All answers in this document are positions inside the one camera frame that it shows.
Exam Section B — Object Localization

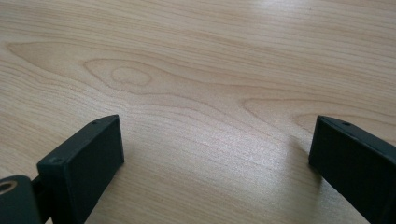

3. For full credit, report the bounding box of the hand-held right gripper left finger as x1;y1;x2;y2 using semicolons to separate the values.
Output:
36;114;125;224

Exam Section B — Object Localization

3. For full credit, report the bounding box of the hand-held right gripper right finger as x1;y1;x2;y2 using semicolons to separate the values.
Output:
308;115;396;224

